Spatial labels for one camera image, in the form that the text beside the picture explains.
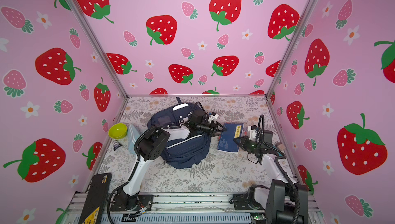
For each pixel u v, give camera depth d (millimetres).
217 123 867
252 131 803
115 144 915
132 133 933
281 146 912
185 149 875
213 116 919
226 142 859
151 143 593
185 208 731
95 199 747
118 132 992
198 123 838
